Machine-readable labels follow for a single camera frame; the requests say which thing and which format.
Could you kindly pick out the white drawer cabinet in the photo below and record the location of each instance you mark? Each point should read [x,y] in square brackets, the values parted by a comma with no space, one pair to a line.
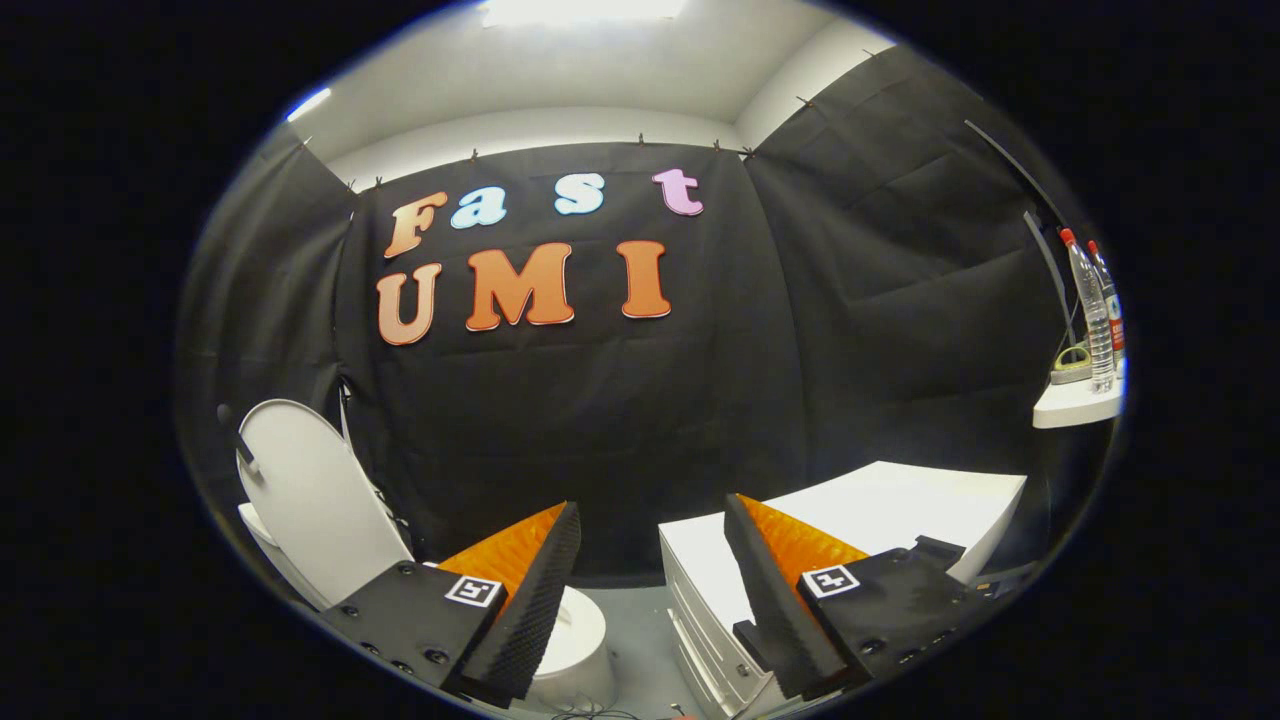
[900,505]

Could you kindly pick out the white toilet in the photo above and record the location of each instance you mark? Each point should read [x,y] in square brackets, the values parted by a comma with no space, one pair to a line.
[580,650]

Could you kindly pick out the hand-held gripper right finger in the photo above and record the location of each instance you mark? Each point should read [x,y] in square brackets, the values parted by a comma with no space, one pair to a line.
[775,600]

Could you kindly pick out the black backdrop cloth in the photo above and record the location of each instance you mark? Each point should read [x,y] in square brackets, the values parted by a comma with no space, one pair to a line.
[620,420]

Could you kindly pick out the white shelf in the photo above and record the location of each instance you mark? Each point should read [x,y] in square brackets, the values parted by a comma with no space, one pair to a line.
[1075,405]

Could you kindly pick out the large ceiling light panel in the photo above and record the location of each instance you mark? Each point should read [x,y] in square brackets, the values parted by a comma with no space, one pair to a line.
[585,10]

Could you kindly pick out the clear plastic water bottle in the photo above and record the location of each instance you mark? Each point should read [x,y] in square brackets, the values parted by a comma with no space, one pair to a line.
[1093,320]
[1113,315]

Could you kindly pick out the small ceiling light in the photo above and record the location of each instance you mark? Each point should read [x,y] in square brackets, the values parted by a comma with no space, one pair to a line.
[309,104]

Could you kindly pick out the green tape roll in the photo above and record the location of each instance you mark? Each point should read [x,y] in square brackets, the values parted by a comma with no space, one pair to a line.
[1070,368]

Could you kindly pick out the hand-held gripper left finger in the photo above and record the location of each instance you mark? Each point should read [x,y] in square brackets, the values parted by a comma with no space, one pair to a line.
[525,600]

